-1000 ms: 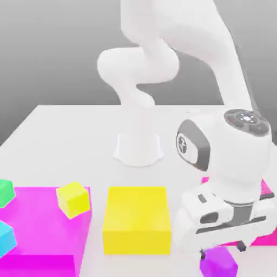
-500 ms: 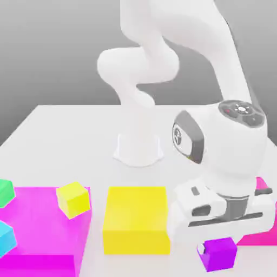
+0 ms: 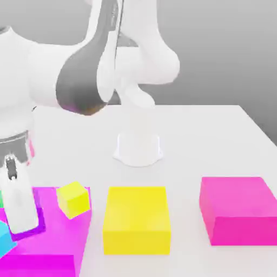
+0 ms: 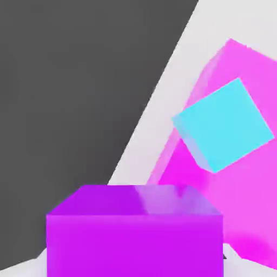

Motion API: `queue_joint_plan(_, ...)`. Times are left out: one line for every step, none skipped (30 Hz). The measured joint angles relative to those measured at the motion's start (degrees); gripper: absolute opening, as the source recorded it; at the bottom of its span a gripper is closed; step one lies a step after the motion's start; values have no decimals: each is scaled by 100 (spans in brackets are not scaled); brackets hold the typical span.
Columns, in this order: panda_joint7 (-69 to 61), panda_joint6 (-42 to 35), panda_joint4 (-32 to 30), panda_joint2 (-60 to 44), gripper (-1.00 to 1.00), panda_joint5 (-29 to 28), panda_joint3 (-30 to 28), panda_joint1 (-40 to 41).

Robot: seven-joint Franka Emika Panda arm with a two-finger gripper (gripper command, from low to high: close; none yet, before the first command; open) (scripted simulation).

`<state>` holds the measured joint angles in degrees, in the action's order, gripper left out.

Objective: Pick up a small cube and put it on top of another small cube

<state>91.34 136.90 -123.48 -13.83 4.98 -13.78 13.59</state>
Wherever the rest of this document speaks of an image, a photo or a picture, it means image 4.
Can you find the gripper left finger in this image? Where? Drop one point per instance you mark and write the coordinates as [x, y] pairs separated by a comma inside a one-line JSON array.
[[32, 269]]

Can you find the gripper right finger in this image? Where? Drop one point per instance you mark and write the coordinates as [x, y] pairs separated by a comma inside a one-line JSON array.
[[238, 267]]

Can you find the small purple cube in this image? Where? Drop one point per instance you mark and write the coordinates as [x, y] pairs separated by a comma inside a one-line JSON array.
[[134, 244]]

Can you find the small cyan cube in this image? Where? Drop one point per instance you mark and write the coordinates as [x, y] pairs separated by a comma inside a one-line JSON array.
[[225, 127]]

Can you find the large pink box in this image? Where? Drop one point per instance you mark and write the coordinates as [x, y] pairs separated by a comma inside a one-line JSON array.
[[248, 205]]

